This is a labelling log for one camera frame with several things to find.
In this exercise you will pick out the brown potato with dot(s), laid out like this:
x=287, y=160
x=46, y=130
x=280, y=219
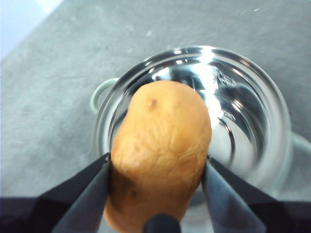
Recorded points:
x=160, y=140

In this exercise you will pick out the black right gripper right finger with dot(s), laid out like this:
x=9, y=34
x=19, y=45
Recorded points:
x=230, y=201

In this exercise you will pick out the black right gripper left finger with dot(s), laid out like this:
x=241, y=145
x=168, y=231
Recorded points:
x=80, y=201

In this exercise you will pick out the pale green electric cooking pot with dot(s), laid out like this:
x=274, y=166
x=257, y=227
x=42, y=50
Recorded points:
x=243, y=109

